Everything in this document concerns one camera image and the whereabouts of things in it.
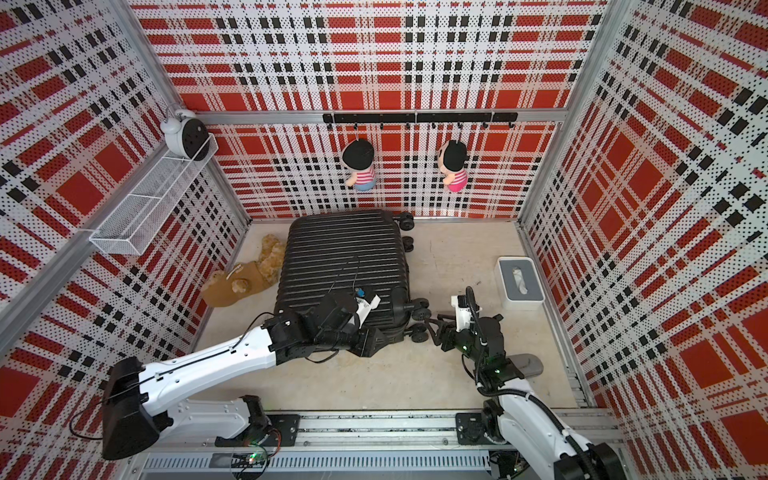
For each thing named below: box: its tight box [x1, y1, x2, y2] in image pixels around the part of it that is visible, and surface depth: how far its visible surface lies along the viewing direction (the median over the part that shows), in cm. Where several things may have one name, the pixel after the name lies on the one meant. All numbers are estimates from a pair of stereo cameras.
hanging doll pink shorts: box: [437, 140, 469, 192], surface depth 97 cm
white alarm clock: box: [160, 103, 210, 161], surface depth 81 cm
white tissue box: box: [494, 256, 546, 311], surface depth 98 cm
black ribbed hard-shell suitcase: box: [276, 211, 431, 343], surface depth 82 cm
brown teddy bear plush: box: [201, 234, 286, 308], surface depth 97 cm
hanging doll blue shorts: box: [341, 139, 377, 192], surface depth 98 cm
